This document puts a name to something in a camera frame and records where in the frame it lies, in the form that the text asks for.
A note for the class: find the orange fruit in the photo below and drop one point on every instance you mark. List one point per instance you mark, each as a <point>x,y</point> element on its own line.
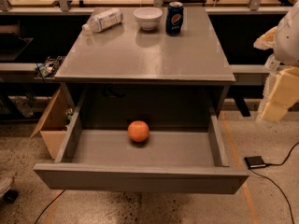
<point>138,131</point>

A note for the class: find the grey counter cabinet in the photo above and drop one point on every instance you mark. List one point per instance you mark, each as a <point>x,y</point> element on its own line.
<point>168,81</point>

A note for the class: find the clear plastic water bottle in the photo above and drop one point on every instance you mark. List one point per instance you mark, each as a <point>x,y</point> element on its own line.
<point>101,21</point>

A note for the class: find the black foot pedal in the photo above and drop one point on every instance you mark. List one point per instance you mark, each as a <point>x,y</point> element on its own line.
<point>254,162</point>

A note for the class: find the white ceramic bowl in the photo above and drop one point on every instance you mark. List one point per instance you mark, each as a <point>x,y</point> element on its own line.
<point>148,18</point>

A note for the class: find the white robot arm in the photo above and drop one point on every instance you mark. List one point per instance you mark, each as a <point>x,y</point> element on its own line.
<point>286,44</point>

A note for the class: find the clear hand sanitizer bottle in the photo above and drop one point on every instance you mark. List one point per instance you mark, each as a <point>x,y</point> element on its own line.
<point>272,63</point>

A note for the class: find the black caster wheel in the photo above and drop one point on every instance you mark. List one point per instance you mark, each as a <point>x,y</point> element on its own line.
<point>11,196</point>

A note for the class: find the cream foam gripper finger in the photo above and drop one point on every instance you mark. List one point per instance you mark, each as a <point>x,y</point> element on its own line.
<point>280,93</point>
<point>266,41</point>

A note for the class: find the grey open drawer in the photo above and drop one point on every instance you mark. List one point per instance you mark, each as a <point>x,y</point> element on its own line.
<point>184,154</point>

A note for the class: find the grey shelf rack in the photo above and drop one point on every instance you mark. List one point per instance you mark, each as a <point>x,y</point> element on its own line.
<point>29,37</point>

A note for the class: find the blue Pepsi can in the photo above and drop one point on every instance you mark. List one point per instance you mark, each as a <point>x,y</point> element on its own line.
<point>174,18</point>

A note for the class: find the brown cardboard box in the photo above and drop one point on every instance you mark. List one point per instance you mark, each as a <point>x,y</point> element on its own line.
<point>53,123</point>

